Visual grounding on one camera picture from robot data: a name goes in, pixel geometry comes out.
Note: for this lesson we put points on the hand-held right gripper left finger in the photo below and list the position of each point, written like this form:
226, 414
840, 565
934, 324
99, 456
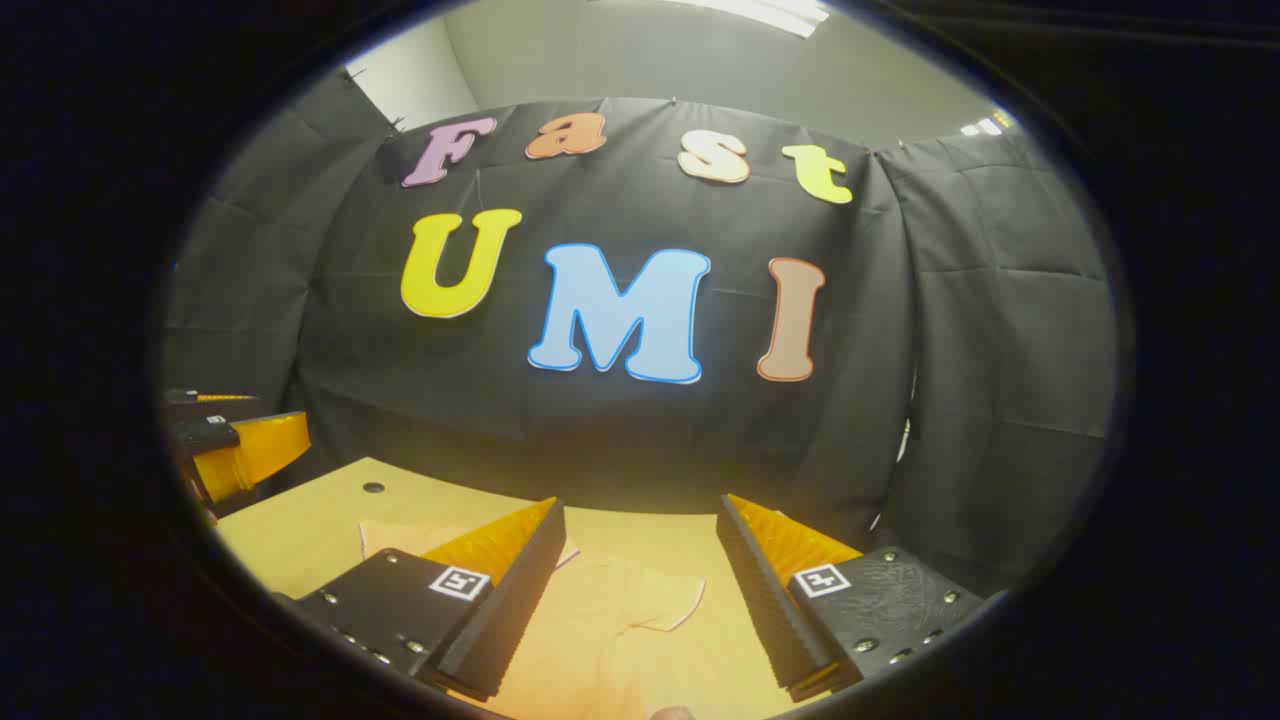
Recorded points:
510, 610

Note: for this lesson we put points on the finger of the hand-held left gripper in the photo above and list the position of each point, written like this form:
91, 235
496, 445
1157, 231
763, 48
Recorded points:
255, 450
215, 406

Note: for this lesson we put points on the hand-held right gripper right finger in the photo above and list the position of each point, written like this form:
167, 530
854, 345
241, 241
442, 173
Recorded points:
765, 600

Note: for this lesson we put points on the orange T-shirt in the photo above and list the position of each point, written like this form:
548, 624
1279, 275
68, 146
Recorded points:
600, 620

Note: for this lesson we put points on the black backdrop cloth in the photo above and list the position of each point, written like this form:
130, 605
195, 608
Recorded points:
620, 430

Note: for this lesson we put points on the ceiling light panel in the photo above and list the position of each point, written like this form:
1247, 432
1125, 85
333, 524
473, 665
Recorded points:
985, 126
770, 12

